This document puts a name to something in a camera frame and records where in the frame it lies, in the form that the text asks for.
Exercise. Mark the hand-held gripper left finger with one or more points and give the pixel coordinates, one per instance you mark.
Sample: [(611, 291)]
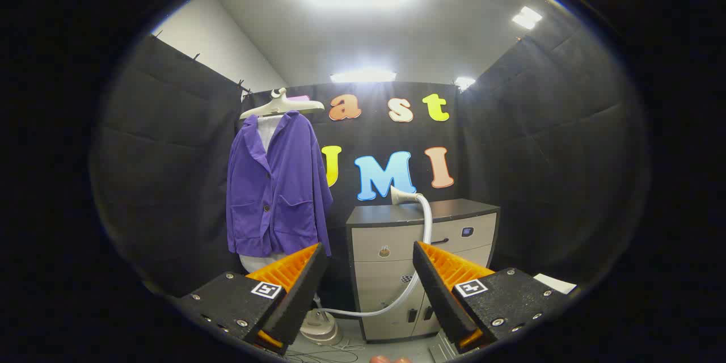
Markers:
[(300, 300)]

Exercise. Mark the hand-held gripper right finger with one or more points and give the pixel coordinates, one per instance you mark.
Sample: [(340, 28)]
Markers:
[(439, 295)]

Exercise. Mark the garment steamer base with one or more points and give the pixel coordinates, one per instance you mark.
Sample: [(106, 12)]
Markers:
[(320, 329)]

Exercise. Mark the white plastic clothes hanger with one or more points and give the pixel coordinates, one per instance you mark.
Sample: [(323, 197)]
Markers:
[(283, 105)]

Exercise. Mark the grey cabinet with dark top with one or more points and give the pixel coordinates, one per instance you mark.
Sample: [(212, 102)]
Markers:
[(385, 238)]

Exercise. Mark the white paper sheet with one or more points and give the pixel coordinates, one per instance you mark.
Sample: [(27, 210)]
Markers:
[(554, 283)]

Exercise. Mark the plain black side cloth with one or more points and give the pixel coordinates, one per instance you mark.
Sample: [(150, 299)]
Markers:
[(556, 153), (170, 181)]

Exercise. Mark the small ceiling light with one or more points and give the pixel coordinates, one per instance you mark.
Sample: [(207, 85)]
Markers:
[(527, 17), (464, 83)]

